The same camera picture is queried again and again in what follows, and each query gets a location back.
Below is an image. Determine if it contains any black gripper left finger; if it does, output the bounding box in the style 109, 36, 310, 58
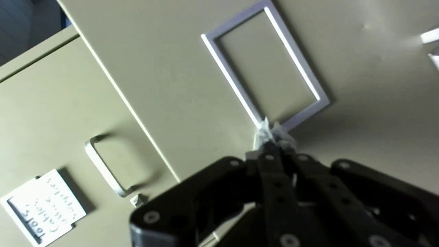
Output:
129, 131, 295, 247

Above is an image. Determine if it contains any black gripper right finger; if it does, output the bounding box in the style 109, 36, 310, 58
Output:
273, 122, 439, 247

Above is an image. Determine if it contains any beige unlabelled cabinet drawer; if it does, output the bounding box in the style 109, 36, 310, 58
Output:
56, 0, 439, 203

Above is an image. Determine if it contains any beige labelled cabinet drawer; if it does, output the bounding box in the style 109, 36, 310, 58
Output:
0, 36, 182, 247

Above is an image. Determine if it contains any beige metal filing cabinet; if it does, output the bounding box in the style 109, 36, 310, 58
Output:
0, 25, 81, 84

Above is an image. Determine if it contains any empty silver label holder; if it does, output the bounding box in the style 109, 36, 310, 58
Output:
198, 0, 332, 133

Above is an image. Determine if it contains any white handwritten label card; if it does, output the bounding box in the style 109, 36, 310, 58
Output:
0, 168, 89, 247

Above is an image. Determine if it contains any silver handle of labelled drawer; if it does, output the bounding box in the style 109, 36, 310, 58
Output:
83, 133, 144, 199

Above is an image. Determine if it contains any silver handle of unlabelled drawer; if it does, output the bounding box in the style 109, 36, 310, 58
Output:
418, 26, 439, 72

